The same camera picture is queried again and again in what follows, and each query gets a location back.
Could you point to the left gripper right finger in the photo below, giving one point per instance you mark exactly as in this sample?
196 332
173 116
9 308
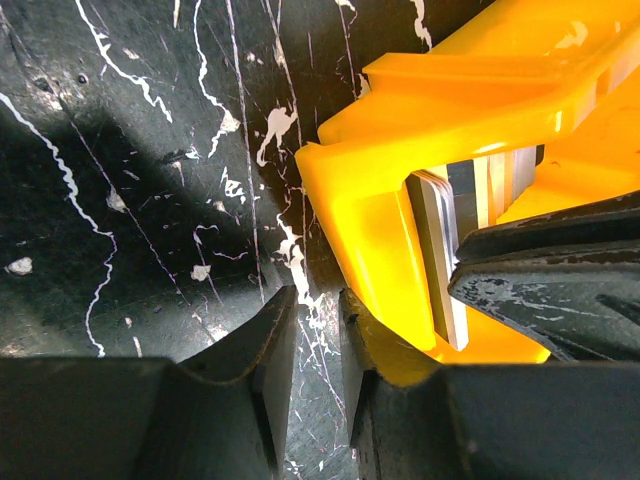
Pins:
411 417

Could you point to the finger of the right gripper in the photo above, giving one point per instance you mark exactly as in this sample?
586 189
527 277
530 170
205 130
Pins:
581 306
611 220

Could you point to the orange card box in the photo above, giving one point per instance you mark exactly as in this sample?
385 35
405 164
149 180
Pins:
562 74

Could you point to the stack of cards in box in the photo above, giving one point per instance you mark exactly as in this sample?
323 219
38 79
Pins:
451 201

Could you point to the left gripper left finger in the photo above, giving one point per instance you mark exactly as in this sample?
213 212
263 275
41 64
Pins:
220 414

